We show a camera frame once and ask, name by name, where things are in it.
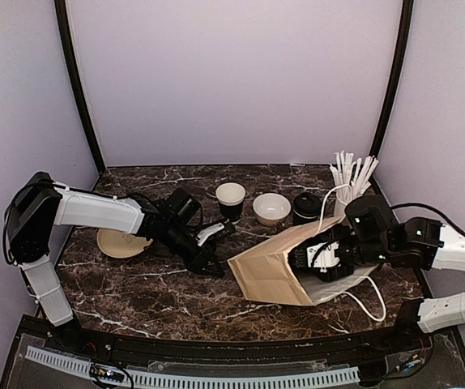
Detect stack of black paper cups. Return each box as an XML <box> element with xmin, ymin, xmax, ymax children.
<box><xmin>215</xmin><ymin>182</ymin><xmax>246</xmax><ymax>224</ymax></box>

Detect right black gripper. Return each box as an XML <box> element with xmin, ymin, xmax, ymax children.
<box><xmin>308</xmin><ymin>224</ymin><xmax>392</xmax><ymax>281</ymax></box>

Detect bundle of white wrapped straws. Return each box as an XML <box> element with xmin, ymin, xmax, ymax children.
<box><xmin>330</xmin><ymin>151</ymin><xmax>379</xmax><ymax>204</ymax></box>

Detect black left frame post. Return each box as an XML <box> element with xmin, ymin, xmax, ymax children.
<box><xmin>54</xmin><ymin>0</ymin><xmax>106</xmax><ymax>175</ymax></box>

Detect black front table rail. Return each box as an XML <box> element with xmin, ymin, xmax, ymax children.
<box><xmin>21</xmin><ymin>314</ymin><xmax>452</xmax><ymax>372</ymax></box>

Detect white cup holding straws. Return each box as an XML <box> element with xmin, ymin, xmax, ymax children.
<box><xmin>333</xmin><ymin>190</ymin><xmax>355</xmax><ymax>220</ymax></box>

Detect black frame post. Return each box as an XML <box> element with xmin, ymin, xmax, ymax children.
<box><xmin>365</xmin><ymin>0</ymin><xmax>415</xmax><ymax>175</ymax></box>
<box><xmin>54</xmin><ymin>0</ymin><xmax>106</xmax><ymax>175</ymax></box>

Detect white paper bowl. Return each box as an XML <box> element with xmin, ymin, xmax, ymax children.
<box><xmin>253</xmin><ymin>193</ymin><xmax>292</xmax><ymax>226</ymax></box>

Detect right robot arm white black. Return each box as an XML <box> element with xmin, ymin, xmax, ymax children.
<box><xmin>288</xmin><ymin>195</ymin><xmax>465</xmax><ymax>352</ymax></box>

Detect black right frame post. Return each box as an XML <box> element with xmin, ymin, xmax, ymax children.
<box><xmin>365</xmin><ymin>0</ymin><xmax>415</xmax><ymax>175</ymax></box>

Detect brown paper bag white handles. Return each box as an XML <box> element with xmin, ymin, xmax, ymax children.
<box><xmin>228</xmin><ymin>216</ymin><xmax>387</xmax><ymax>322</ymax></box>

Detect white slotted cable duct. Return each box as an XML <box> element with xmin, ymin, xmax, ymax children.
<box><xmin>24</xmin><ymin>346</ymin><xmax>360</xmax><ymax>389</ymax></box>

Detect beige round plate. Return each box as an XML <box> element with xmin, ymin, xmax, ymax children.
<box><xmin>96</xmin><ymin>229</ymin><xmax>153</xmax><ymax>259</ymax></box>

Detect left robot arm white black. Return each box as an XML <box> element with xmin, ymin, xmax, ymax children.
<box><xmin>2</xmin><ymin>172</ymin><xmax>236</xmax><ymax>353</ymax></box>

